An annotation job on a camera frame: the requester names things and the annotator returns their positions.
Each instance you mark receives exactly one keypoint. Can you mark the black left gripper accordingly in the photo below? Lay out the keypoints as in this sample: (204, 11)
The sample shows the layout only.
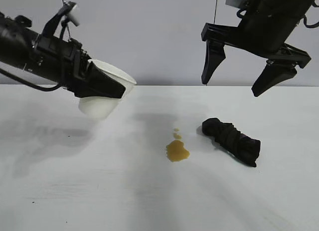
(57, 61)

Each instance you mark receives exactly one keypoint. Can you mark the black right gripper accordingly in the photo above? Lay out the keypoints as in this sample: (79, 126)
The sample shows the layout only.
(269, 34)

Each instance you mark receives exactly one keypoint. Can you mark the white paper cup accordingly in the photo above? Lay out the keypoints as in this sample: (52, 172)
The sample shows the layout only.
(97, 108)

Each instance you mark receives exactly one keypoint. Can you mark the black cloth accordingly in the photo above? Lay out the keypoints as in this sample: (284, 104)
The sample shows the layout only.
(231, 141)

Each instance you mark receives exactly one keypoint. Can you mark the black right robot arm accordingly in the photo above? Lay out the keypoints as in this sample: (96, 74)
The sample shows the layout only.
(286, 1)

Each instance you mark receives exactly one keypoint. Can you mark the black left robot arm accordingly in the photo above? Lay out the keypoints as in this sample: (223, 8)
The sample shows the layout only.
(12, 41)

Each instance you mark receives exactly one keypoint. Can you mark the elongated amber liquid drop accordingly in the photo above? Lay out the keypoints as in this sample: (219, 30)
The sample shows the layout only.
(177, 135)

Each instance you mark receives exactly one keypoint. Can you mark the large amber liquid puddle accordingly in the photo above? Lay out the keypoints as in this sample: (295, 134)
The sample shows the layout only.
(177, 151)

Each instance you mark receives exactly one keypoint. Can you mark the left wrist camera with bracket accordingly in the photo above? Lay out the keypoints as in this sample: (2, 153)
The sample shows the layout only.
(72, 15)

